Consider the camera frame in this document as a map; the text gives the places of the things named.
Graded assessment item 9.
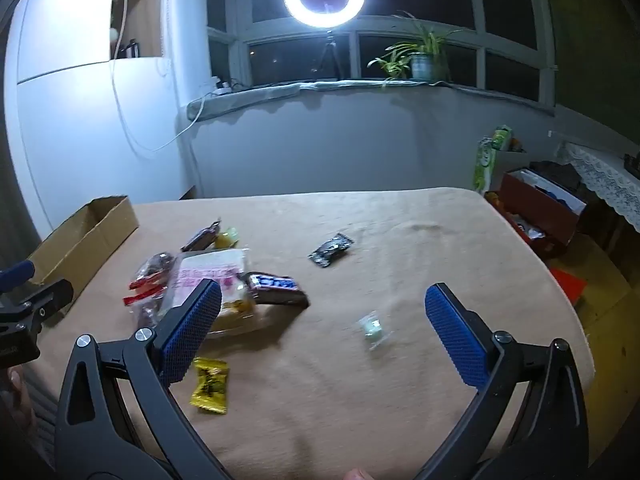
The dark cloth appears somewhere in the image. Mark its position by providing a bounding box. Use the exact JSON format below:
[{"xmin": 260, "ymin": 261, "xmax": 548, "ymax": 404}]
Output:
[{"xmin": 530, "ymin": 160, "xmax": 583, "ymax": 196}]

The wooden shelf niche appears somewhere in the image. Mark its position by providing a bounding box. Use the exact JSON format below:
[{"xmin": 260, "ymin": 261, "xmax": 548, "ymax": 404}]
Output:
[{"xmin": 110, "ymin": 0, "xmax": 166, "ymax": 61}]

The clear green candy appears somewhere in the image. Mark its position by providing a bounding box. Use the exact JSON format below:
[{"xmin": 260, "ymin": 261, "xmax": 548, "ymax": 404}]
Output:
[{"xmin": 356, "ymin": 311, "xmax": 391, "ymax": 351}]

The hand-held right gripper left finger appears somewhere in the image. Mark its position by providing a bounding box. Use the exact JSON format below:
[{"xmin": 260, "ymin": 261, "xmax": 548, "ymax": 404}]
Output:
[{"xmin": 54, "ymin": 278, "xmax": 236, "ymax": 480}]

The person's left hand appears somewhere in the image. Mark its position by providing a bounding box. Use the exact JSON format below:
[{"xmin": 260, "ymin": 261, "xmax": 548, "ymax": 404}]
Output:
[{"xmin": 0, "ymin": 366, "xmax": 37, "ymax": 441}]

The brown chocolate bar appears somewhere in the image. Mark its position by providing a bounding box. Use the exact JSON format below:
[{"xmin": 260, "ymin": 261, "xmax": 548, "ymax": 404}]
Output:
[
  {"xmin": 242, "ymin": 271, "xmax": 311, "ymax": 309},
  {"xmin": 180, "ymin": 218, "xmax": 222, "ymax": 253}
]

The brown cardboard box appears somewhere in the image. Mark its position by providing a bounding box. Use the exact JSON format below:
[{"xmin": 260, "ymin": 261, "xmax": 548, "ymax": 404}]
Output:
[{"xmin": 27, "ymin": 195, "xmax": 140, "ymax": 311}]

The potted spider plant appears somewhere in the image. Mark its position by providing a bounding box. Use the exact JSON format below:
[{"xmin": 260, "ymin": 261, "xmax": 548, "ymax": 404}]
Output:
[{"xmin": 367, "ymin": 10, "xmax": 463, "ymax": 83}]

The white window frame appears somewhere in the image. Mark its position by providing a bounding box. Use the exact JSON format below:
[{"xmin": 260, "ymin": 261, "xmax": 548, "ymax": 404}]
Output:
[{"xmin": 207, "ymin": 0, "xmax": 558, "ymax": 111}]

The red paper sheet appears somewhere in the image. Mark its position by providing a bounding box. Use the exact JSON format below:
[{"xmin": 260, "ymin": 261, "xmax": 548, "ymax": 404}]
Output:
[{"xmin": 549, "ymin": 267, "xmax": 590, "ymax": 307}]

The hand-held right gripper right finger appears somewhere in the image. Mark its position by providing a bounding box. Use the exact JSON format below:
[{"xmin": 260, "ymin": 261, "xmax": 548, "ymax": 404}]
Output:
[{"xmin": 424, "ymin": 282, "xmax": 591, "ymax": 480}]

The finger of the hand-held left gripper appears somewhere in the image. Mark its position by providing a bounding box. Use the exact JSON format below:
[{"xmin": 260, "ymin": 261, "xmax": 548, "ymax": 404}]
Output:
[
  {"xmin": 10, "ymin": 280, "xmax": 74, "ymax": 327},
  {"xmin": 0, "ymin": 260, "xmax": 37, "ymax": 293}
]

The white lace tablecloth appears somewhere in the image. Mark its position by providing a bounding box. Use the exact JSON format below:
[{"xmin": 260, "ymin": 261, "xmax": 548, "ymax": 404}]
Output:
[{"xmin": 555, "ymin": 140, "xmax": 640, "ymax": 233}]

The sliced bread packet pink label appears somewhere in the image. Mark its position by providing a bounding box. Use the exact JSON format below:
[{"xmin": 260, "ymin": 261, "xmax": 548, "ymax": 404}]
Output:
[{"xmin": 160, "ymin": 247, "xmax": 263, "ymax": 338}]

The yellow candy packet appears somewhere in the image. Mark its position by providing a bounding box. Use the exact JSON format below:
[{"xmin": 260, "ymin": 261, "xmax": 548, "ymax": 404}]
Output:
[{"xmin": 189, "ymin": 357, "xmax": 232, "ymax": 415}]

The white cable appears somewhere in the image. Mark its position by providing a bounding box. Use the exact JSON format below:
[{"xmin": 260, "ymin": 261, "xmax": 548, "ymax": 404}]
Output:
[{"xmin": 110, "ymin": 0, "xmax": 221, "ymax": 153}]

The black snack packet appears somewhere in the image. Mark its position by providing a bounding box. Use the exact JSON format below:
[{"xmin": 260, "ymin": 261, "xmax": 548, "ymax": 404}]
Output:
[{"xmin": 308, "ymin": 232, "xmax": 355, "ymax": 269}]

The green white carton box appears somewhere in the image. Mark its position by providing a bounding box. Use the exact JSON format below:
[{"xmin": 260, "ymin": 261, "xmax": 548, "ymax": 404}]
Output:
[{"xmin": 472, "ymin": 137, "xmax": 498, "ymax": 193}]

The red box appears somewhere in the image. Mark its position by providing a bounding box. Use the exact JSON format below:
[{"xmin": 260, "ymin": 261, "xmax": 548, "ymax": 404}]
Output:
[{"xmin": 500, "ymin": 167, "xmax": 587, "ymax": 261}]

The white cabinet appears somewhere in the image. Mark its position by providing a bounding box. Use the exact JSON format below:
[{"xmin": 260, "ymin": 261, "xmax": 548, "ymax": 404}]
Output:
[{"xmin": 5, "ymin": 0, "xmax": 211, "ymax": 241}]

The dark green curtain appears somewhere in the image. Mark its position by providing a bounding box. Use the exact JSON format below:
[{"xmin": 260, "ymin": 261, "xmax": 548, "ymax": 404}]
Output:
[{"xmin": 540, "ymin": 0, "xmax": 640, "ymax": 161}]

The black tripod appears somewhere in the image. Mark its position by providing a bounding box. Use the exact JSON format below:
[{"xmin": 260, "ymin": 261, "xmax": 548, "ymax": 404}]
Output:
[{"xmin": 310, "ymin": 30, "xmax": 346, "ymax": 83}]

